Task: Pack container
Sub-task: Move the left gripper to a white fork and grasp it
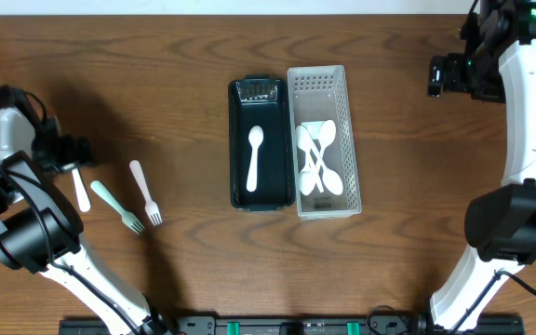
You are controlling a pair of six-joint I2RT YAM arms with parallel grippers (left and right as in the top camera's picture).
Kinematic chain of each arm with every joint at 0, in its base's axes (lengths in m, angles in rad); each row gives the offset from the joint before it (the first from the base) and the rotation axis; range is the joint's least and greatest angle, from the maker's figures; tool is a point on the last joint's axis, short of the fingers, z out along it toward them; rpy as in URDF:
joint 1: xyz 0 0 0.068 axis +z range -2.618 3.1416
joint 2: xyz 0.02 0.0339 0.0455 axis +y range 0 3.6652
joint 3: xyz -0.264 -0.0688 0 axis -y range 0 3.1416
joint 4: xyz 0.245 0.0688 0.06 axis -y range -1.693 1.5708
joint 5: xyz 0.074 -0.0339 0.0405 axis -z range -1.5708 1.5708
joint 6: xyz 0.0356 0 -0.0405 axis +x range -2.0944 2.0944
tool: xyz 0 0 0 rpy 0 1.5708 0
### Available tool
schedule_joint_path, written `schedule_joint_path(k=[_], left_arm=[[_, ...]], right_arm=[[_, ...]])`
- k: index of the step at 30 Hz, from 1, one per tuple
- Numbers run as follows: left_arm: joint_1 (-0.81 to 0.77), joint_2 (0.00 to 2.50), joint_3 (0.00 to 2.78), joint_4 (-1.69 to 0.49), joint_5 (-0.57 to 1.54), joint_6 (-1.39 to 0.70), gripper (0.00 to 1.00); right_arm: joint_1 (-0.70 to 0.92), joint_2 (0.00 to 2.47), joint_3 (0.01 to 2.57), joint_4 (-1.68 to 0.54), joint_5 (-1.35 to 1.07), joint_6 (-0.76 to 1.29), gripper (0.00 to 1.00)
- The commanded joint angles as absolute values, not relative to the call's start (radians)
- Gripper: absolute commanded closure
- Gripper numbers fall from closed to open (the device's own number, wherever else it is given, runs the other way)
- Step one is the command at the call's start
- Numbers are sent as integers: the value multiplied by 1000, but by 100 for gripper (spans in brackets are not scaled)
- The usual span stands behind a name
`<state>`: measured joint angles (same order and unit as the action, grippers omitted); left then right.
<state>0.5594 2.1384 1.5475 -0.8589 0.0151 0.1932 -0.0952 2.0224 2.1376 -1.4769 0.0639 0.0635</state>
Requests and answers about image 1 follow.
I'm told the white plastic fork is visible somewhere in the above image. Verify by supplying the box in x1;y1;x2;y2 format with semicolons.
72;167;91;212

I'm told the white plastic spoon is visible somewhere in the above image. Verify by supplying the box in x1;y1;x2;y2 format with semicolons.
296;126;324;193
307;139;343;195
312;120;336;171
299;153;315;195

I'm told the white thick-handled spoon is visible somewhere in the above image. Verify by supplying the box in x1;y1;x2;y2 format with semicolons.
246;126;264;193

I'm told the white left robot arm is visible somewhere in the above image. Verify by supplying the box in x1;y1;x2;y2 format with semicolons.
0;85;179;334

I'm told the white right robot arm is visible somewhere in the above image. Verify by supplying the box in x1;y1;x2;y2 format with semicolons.
411;0;536;334

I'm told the mint green plastic fork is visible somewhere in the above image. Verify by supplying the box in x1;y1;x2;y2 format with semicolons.
90;181;144;235

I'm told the pink-white plastic fork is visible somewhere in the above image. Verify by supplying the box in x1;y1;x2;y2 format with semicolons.
129;160;162;226

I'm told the clear plastic basket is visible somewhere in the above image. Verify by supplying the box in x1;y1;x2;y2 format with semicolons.
288;65;362;220

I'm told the black plastic basket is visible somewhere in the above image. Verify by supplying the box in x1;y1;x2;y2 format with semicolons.
228;75;295;211

